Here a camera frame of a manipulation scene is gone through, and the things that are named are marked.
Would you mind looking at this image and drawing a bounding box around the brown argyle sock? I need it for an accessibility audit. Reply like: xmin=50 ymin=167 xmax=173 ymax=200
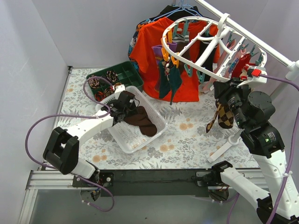
xmin=206 ymin=101 xmax=221 ymax=133
xmin=216 ymin=102 xmax=234 ymax=129

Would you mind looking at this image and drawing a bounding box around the plain dark brown sock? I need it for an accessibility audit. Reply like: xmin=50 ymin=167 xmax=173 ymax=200
xmin=124 ymin=106 xmax=157 ymax=137

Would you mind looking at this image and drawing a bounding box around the white sock clip hanger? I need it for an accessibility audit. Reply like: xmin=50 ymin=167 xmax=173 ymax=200
xmin=161 ymin=13 xmax=268 ymax=82

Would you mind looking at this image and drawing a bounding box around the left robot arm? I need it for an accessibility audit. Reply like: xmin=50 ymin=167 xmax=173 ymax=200
xmin=43 ymin=91 xmax=136 ymax=187

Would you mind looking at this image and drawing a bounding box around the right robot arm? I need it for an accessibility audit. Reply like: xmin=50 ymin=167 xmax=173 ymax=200
xmin=196 ymin=78 xmax=299 ymax=224

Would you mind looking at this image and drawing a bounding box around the green divided organizer tray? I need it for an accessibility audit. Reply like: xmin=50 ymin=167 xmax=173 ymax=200
xmin=86 ymin=61 xmax=143 ymax=102

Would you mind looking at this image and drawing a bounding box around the white plastic basket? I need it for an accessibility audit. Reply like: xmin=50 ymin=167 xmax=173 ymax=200
xmin=100 ymin=86 xmax=167 ymax=154

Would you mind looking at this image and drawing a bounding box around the red sock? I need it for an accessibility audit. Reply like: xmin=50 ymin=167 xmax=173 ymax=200
xmin=231 ymin=53 xmax=251 ymax=78

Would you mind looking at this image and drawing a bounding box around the pink patterned sock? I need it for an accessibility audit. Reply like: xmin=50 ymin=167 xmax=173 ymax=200
xmin=202 ymin=46 xmax=236 ymax=94

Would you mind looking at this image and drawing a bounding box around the teal green sock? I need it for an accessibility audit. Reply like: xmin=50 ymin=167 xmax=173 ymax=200
xmin=158 ymin=59 xmax=183 ymax=105

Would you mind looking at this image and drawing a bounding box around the floral table mat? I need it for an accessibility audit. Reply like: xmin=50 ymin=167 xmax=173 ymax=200
xmin=60 ymin=69 xmax=258 ymax=169

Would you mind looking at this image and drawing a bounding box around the orange t-shirt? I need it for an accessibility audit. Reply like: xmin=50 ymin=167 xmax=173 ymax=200
xmin=129 ymin=16 xmax=221 ymax=103

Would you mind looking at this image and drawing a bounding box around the dark patterned shirt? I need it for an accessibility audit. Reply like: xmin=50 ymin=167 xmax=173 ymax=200
xmin=128 ymin=19 xmax=150 ymax=71

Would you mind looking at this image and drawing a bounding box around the purple yellow sock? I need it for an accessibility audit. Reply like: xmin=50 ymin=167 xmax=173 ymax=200
xmin=151 ymin=45 xmax=164 ymax=63

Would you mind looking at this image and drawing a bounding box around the white clothes rack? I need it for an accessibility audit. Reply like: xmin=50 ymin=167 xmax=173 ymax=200
xmin=208 ymin=0 xmax=299 ymax=154

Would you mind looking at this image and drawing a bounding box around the brown striped-cuff sock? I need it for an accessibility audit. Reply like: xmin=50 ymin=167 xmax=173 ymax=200
xmin=172 ymin=34 xmax=190 ymax=60

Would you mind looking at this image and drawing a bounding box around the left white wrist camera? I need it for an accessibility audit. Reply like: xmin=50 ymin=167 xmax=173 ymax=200
xmin=113 ymin=84 xmax=126 ymax=92

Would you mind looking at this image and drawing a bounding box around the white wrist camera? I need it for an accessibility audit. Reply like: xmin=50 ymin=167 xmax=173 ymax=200
xmin=113 ymin=84 xmax=126 ymax=92
xmin=237 ymin=66 xmax=267 ymax=89

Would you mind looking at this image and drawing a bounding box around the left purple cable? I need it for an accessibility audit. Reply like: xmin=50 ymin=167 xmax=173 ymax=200
xmin=25 ymin=76 xmax=115 ymax=212

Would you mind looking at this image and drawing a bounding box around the purple cable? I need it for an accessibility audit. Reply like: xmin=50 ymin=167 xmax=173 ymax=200
xmin=224 ymin=74 xmax=299 ymax=224
xmin=25 ymin=76 xmax=115 ymax=212

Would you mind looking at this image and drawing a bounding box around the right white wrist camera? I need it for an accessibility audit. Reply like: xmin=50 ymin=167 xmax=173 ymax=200
xmin=237 ymin=66 xmax=267 ymax=89

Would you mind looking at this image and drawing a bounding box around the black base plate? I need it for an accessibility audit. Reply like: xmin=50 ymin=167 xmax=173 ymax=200
xmin=72 ymin=169 xmax=222 ymax=199

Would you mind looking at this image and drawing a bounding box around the blue wire hanger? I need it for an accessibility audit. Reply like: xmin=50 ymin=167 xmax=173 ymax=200
xmin=147 ymin=5 xmax=203 ymax=22

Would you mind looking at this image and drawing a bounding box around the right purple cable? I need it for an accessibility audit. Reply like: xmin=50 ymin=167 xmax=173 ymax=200
xmin=224 ymin=74 xmax=299 ymax=224

